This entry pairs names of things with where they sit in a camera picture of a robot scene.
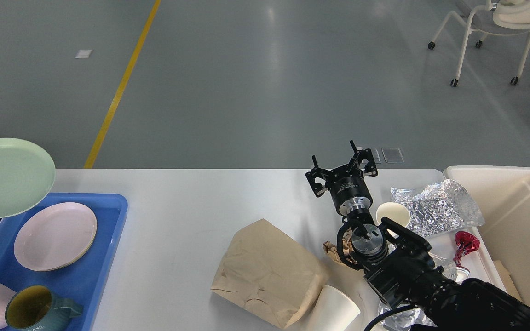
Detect white paper cup upright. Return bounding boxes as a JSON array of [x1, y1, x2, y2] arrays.
[[374, 202, 411, 228]]

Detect crumpled aluminium foil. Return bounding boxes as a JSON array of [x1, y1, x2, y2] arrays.
[[391, 179, 485, 238]]

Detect red foil wrapper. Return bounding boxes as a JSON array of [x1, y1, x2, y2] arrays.
[[453, 231, 480, 268]]

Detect white office chair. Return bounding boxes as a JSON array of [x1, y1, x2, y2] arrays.
[[427, 0, 530, 87]]

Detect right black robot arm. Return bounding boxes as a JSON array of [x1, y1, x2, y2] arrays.
[[305, 141, 530, 331]]

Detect brown paper bag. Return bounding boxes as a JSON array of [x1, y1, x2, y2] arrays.
[[211, 219, 330, 329]]

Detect cardboard piece in bin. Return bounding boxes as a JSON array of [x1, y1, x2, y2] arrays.
[[493, 260, 523, 302]]

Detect green plate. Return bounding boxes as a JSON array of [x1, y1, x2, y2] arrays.
[[0, 138, 56, 218]]

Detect floor socket plate right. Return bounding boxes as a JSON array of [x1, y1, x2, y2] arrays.
[[381, 148, 405, 164]]

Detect beige plastic bin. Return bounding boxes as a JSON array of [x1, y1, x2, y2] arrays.
[[444, 166, 530, 306]]

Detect white paper cup lying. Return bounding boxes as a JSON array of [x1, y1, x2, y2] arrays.
[[305, 285, 361, 331]]

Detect pink plate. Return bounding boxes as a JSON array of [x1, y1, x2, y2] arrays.
[[13, 202, 98, 272]]

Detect blue plastic tray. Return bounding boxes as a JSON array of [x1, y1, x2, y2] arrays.
[[0, 193, 128, 331]]

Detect floor socket plate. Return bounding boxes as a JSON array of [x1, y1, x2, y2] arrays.
[[381, 148, 405, 164], [361, 148, 381, 164]]

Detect crumpled brown paper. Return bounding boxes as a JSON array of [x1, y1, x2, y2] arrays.
[[323, 229, 356, 267]]

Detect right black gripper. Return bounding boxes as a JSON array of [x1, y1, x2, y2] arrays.
[[305, 140, 378, 216]]

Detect teal mug yellow inside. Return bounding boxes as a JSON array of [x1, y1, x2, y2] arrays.
[[4, 285, 84, 331]]

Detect foil tray container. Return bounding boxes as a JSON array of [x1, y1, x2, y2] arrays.
[[380, 252, 471, 331]]

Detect floor socket plate left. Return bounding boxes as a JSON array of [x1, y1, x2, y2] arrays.
[[361, 148, 381, 164]]

